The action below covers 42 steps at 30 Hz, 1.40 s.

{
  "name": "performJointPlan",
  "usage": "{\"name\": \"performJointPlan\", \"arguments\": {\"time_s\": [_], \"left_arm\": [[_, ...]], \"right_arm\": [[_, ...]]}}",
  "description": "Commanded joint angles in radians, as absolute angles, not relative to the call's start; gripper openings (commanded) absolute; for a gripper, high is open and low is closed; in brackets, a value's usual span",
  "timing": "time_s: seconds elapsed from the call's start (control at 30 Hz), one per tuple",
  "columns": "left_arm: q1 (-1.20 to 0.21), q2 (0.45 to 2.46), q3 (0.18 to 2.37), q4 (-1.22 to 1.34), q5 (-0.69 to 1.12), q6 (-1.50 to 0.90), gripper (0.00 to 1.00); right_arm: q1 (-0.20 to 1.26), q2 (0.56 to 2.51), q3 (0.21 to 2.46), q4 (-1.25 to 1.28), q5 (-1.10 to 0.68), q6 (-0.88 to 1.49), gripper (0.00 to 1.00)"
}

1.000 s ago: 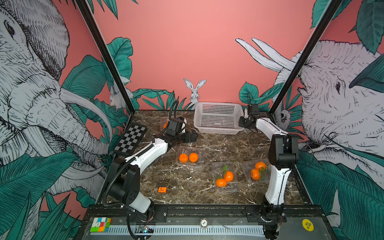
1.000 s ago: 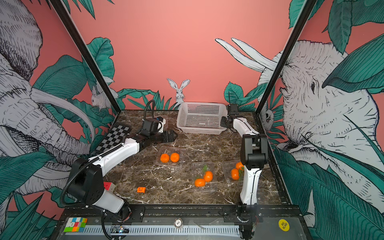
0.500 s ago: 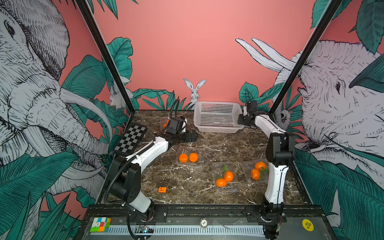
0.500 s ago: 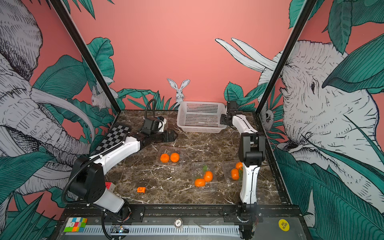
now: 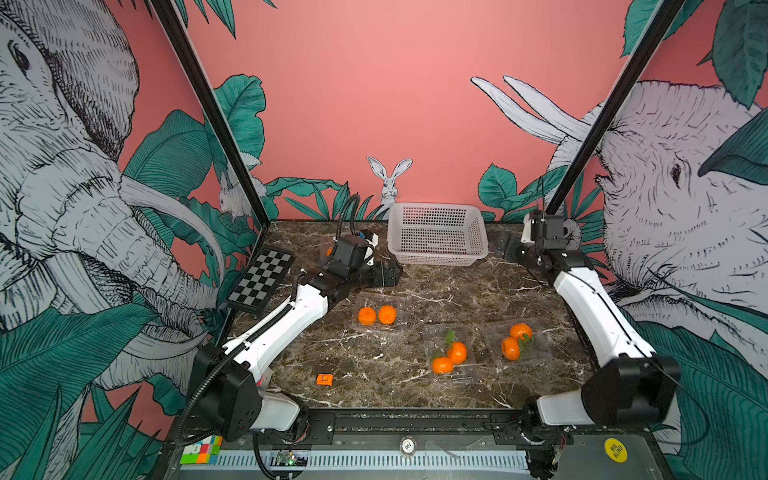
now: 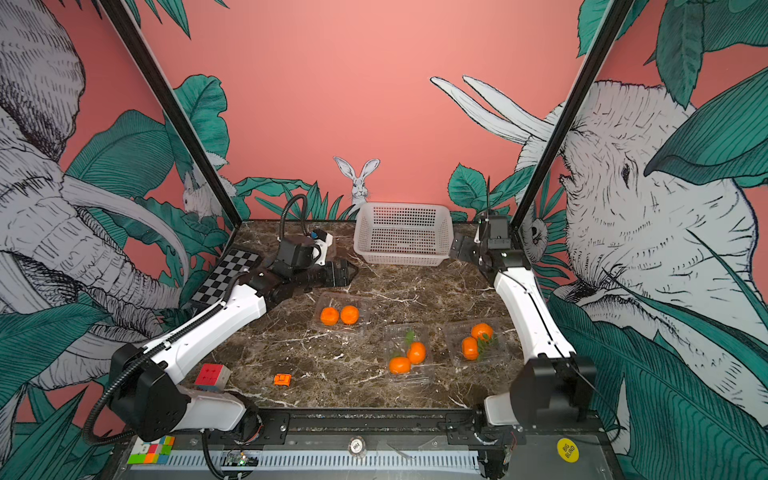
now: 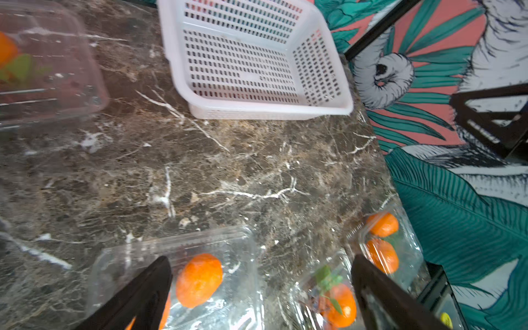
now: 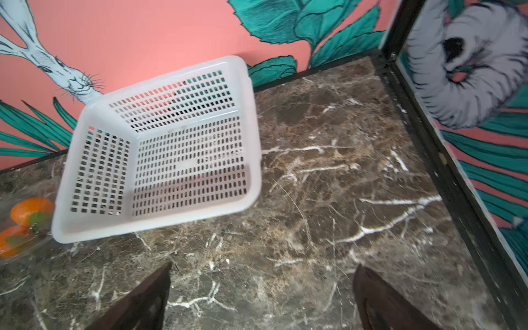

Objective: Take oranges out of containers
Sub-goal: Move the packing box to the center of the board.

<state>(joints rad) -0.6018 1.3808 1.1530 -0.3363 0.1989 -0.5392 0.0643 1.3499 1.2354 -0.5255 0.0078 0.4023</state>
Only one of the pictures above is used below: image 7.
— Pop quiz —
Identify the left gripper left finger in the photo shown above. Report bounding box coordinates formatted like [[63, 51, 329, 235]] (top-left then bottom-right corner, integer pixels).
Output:
[[76, 256, 173, 329]]

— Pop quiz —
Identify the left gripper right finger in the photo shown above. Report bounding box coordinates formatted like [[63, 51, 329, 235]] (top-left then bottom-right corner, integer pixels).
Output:
[[351, 256, 452, 329]]

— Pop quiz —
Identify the upper orange with leaf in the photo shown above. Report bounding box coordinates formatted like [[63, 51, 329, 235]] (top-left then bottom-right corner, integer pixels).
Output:
[[320, 283, 357, 329]]

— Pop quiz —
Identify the right orange centre container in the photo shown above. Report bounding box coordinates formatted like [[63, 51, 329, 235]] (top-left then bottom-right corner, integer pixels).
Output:
[[175, 254, 224, 309]]

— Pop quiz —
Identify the yellow round sticker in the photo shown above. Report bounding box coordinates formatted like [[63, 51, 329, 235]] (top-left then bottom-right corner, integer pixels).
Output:
[[440, 312, 454, 329]]

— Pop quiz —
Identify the orange in right container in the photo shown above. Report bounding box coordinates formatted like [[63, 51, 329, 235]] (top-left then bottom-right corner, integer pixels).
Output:
[[367, 213, 400, 238]]

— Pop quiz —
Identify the orange in container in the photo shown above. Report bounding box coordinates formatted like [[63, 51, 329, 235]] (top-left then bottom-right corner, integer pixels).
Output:
[[0, 32, 19, 67], [367, 213, 400, 238]]

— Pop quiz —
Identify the white plastic basket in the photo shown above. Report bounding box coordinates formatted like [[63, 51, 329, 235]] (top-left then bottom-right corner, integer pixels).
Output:
[[157, 0, 353, 120]]

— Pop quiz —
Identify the orange in back container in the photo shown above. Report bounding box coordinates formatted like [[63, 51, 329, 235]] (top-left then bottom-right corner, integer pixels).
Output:
[[0, 32, 19, 67]]

